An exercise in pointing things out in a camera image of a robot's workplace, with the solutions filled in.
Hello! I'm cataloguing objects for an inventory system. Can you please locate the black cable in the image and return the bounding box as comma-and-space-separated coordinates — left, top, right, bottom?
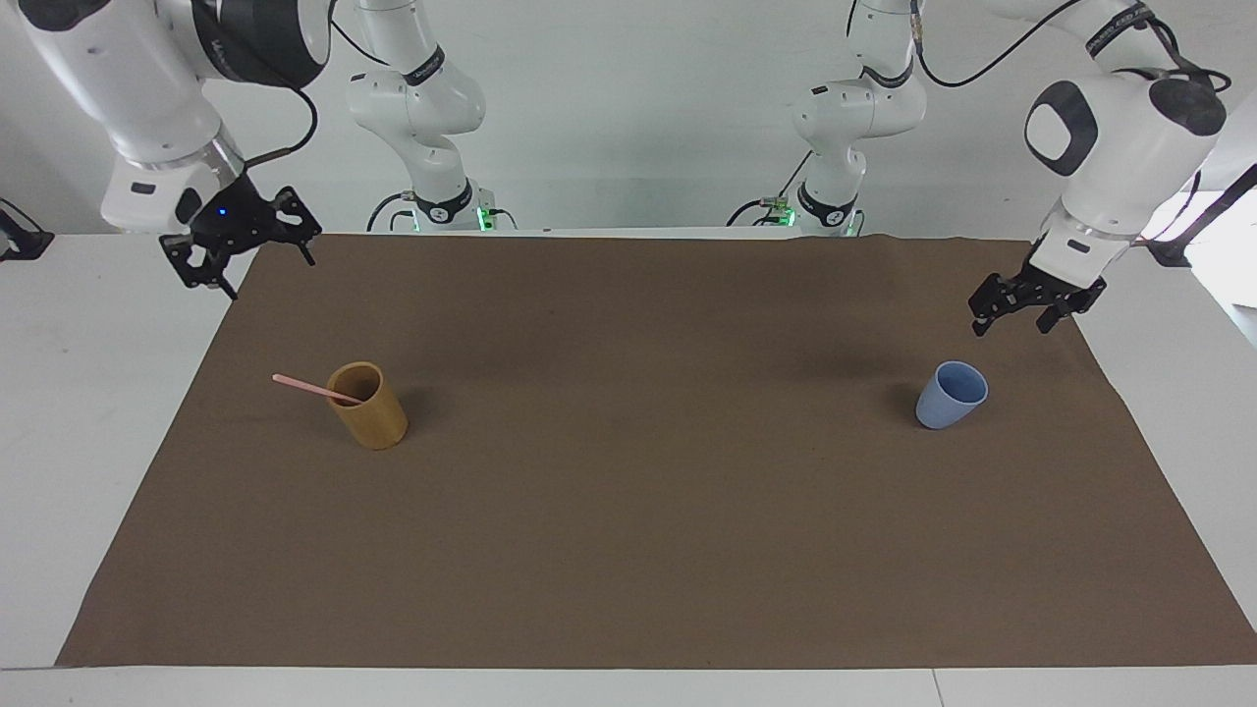
244, 83, 321, 168
366, 190, 417, 234
727, 149, 818, 229
911, 0, 1085, 89

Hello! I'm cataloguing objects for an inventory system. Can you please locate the pink chopstick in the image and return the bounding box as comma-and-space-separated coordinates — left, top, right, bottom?
272, 373, 365, 407

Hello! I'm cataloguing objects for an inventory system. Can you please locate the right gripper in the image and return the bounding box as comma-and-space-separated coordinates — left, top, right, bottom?
160, 175, 324, 301

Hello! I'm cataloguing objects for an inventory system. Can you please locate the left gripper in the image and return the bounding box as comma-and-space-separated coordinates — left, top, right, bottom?
968, 259, 1109, 338

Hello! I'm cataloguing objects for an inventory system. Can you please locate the black stand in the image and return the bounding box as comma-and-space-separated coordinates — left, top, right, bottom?
0, 197, 56, 263
1143, 163, 1257, 269

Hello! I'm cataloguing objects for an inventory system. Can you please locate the blue cup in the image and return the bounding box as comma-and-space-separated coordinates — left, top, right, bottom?
915, 360, 990, 431

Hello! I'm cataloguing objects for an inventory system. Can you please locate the brown wooden cup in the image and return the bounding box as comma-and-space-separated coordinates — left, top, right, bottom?
325, 361, 410, 452

